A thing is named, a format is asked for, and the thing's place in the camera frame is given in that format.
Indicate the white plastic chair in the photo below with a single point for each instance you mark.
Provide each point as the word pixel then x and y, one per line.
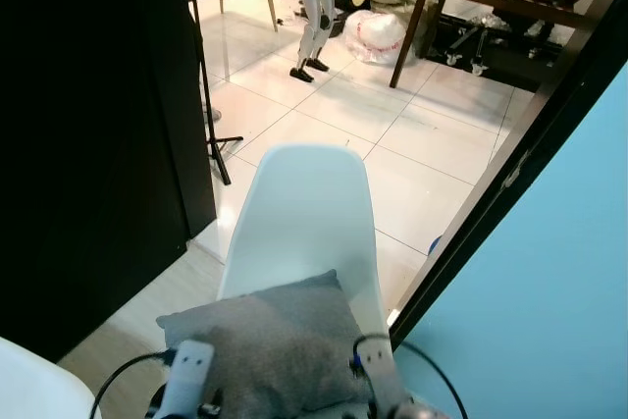
pixel 304 213
pixel 34 385

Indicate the grey square cushion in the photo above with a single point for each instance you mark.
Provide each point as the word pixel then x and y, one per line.
pixel 270 336

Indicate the small blue object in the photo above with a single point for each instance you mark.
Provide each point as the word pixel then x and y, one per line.
pixel 434 242

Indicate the black tripod stand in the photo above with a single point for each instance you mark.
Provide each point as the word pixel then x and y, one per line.
pixel 211 115

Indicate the black wardrobe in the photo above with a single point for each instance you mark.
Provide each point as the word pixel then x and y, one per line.
pixel 88 125

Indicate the white plastic bag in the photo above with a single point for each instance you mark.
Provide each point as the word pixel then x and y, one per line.
pixel 375 34

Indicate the white humanoid robot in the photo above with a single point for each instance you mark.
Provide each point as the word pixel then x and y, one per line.
pixel 316 7

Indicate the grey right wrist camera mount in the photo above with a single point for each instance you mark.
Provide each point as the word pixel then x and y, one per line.
pixel 383 370

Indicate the black door frame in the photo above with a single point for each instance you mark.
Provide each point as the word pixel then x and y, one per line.
pixel 520 144

